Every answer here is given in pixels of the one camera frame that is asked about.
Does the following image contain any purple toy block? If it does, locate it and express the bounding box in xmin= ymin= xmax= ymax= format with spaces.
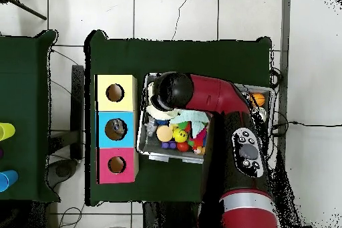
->
xmin=160 ymin=141 xmax=178 ymax=150

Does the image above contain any black cable with plug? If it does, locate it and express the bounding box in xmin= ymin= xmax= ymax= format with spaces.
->
xmin=271 ymin=116 xmax=342 ymax=138

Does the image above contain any black tripod leg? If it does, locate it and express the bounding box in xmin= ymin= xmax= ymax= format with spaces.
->
xmin=0 ymin=0 xmax=48 ymax=21

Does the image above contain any wooden box with three holes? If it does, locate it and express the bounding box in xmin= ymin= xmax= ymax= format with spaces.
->
xmin=95 ymin=74 xmax=139 ymax=185

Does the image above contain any colourful spiky caterpillar toy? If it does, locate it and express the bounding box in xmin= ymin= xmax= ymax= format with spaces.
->
xmin=187 ymin=127 xmax=208 ymax=148

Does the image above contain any mint green waffle cloth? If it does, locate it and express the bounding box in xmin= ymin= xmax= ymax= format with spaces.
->
xmin=170 ymin=108 xmax=210 ymax=138

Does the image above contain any coiled black cable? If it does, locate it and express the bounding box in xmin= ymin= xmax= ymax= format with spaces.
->
xmin=268 ymin=67 xmax=283 ymax=90

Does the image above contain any silver wire mesh bin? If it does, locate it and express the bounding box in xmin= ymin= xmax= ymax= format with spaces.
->
xmin=136 ymin=72 xmax=277 ymax=164

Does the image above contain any orange round foam ball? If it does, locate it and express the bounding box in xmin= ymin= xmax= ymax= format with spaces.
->
xmin=156 ymin=125 xmax=174 ymax=143

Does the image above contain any cream yellow waffle cloth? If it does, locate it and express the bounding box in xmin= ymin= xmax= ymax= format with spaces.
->
xmin=146 ymin=81 xmax=179 ymax=121

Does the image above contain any yellow plastic cup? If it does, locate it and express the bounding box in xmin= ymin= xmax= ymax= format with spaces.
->
xmin=0 ymin=122 xmax=16 ymax=142

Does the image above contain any red orange ball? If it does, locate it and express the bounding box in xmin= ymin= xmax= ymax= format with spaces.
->
xmin=176 ymin=141 xmax=190 ymax=153

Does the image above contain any dark green table cloth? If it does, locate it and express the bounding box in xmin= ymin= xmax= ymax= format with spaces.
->
xmin=83 ymin=29 xmax=273 ymax=207

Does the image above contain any crushed clear plastic bottle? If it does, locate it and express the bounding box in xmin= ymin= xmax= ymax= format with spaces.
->
xmin=111 ymin=119 xmax=126 ymax=136

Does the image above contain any yellow smiley ball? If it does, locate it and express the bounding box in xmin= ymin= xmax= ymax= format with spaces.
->
xmin=172 ymin=128 xmax=188 ymax=144

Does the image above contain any blue plastic cup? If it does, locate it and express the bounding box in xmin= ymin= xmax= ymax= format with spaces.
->
xmin=0 ymin=169 xmax=19 ymax=193

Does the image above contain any green cloth side table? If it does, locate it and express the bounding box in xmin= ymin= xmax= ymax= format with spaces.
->
xmin=0 ymin=29 xmax=61 ymax=203

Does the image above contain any orange toy basketball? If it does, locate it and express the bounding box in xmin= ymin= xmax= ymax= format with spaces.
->
xmin=250 ymin=92 xmax=266 ymax=108

